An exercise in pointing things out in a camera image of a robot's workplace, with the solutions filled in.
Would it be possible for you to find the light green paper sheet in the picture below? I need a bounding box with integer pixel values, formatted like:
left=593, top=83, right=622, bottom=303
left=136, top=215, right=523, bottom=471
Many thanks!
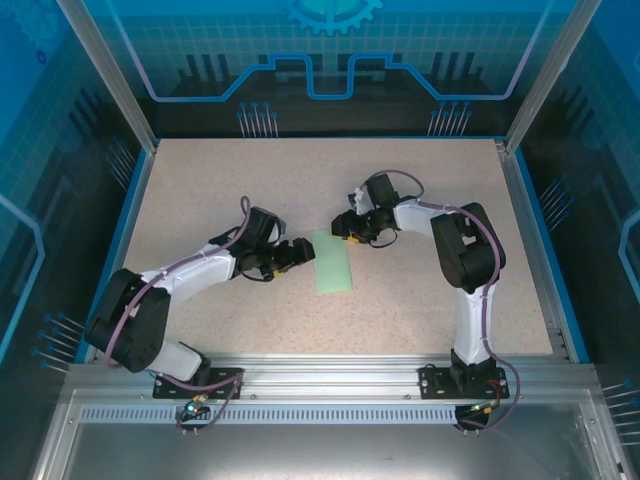
left=310, top=228, right=355, bottom=295

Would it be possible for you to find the shiny metal sheet tray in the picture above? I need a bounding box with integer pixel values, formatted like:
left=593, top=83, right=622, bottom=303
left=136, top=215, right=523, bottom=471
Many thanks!
left=29, top=389, right=631, bottom=480

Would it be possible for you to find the blue table edge trim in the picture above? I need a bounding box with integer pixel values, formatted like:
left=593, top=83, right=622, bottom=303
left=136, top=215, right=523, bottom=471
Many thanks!
left=513, top=148, right=592, bottom=364
left=82, top=139, right=161, bottom=364

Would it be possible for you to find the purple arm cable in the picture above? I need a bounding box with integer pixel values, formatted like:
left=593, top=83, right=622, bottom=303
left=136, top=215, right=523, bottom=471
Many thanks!
left=382, top=169, right=524, bottom=435
left=103, top=194, right=251, bottom=435

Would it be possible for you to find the long aluminium frame rail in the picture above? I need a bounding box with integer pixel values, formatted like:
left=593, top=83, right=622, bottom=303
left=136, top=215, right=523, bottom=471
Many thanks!
left=67, top=352, right=599, bottom=401

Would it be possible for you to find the slotted grey cable duct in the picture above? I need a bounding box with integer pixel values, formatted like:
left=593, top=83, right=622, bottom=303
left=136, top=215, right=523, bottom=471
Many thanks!
left=79, top=405, right=464, bottom=424

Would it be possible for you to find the short aluminium side rail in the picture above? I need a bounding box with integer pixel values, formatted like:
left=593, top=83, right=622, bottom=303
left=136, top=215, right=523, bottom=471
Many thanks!
left=494, top=139, right=571, bottom=361

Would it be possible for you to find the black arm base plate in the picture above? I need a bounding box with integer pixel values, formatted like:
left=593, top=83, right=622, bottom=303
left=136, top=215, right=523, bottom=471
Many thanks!
left=418, top=364, right=511, bottom=401
left=153, top=366, right=245, bottom=401

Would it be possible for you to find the aluminium frame post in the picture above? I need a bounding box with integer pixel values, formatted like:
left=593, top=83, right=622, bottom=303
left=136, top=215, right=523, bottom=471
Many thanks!
left=503, top=0, right=603, bottom=154
left=56, top=0, right=160, bottom=151

